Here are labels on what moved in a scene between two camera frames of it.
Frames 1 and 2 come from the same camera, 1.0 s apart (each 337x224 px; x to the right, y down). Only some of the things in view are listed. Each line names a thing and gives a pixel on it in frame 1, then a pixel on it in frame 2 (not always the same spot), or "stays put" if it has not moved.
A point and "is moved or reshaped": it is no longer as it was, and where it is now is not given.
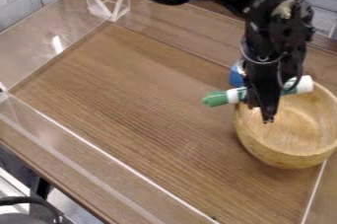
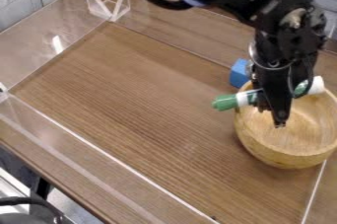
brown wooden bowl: x=300 y=136 stays put
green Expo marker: x=292 y=85 is moved or reshaped
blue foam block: x=236 y=79 stays put
